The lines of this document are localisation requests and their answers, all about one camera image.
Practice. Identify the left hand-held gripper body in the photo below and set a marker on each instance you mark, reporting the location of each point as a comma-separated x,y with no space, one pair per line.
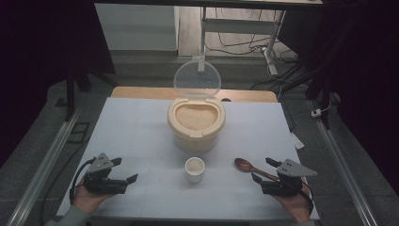
102,185

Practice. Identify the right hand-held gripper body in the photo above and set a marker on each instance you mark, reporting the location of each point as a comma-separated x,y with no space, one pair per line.
284,188

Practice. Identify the brown wooden spoon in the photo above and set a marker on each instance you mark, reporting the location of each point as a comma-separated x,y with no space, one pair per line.
243,164

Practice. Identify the white cup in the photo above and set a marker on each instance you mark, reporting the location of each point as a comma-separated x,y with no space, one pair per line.
194,175

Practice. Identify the beige rice container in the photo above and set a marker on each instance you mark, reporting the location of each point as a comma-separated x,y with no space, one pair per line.
194,141

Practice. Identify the rice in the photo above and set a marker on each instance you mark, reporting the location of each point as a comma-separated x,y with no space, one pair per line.
196,116

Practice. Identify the person's left hand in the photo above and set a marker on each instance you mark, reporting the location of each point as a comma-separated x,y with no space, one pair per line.
86,201

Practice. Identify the person's right hand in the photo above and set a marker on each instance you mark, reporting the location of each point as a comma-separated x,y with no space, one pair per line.
298,207

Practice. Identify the white paper tag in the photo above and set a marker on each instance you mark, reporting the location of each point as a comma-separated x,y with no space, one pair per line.
297,141

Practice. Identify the white table mat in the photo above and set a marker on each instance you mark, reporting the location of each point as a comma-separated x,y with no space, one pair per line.
135,132

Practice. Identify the white adapter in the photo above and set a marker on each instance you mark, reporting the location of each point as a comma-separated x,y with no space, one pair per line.
316,113

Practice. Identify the wooden table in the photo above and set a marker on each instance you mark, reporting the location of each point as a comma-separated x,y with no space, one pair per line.
141,92

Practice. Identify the black stand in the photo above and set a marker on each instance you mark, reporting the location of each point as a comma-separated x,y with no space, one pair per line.
70,84

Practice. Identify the clear round container lid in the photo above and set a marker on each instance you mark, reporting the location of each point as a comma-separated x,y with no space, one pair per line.
197,78

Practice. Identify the white cabinet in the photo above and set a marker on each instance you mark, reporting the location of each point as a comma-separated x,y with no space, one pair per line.
135,28

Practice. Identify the dark curtain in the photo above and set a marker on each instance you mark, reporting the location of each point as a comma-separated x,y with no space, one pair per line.
367,62
37,47

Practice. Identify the white-legged desk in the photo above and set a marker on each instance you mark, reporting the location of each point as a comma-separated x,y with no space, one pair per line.
238,26

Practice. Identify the aluminium rail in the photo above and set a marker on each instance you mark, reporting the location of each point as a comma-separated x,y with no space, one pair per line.
342,166
47,166

